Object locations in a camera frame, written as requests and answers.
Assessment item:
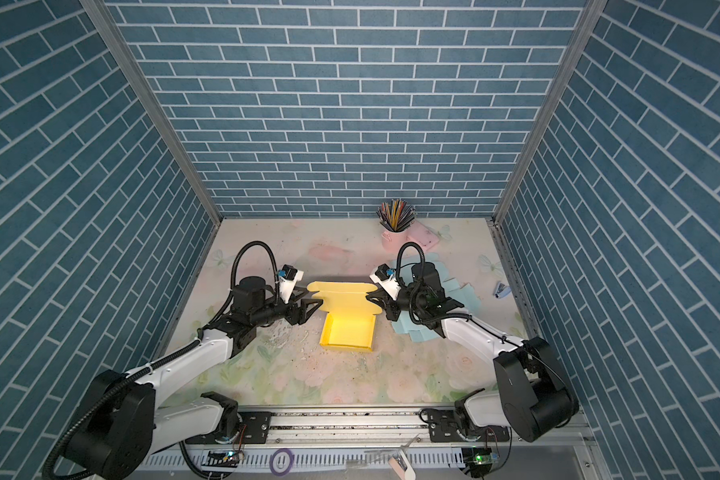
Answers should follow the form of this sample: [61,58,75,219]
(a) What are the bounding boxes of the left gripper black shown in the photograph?
[249,285,323,329]

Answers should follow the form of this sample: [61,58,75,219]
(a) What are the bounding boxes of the yellow paper box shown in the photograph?
[307,281,382,352]

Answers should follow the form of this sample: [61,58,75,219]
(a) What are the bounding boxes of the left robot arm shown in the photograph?
[41,276,323,479]

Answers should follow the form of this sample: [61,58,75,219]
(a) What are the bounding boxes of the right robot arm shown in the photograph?
[366,262,579,442]

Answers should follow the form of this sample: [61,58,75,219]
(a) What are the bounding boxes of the light blue flat paper box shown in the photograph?
[385,247,473,342]

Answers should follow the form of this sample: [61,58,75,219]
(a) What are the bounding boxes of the pink flat paper box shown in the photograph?
[406,221,440,252]

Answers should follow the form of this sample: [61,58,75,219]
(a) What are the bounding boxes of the pink metal pencil cup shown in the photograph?
[381,228,408,253]

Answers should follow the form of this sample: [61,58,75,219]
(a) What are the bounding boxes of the coloured pencils bundle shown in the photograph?
[376,199,417,233]

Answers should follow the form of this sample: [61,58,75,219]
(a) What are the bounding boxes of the white pink clip tool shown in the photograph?
[388,448,416,480]

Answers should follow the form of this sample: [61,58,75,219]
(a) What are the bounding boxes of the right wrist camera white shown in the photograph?
[370,264,401,300]

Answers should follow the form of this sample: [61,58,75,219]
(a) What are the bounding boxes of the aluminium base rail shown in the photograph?
[135,405,611,479]

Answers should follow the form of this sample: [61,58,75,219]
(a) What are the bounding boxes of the purple tape ring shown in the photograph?
[269,448,296,478]

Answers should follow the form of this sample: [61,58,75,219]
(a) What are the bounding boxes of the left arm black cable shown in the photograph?
[41,240,280,480]

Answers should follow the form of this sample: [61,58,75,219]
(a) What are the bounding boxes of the aluminium corner post right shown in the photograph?
[492,0,607,227]

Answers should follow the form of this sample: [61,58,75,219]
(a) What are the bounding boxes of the aluminium corner post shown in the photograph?
[492,0,607,227]
[81,0,222,227]

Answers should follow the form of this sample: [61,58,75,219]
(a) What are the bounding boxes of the aluminium corner post left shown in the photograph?
[81,0,222,227]

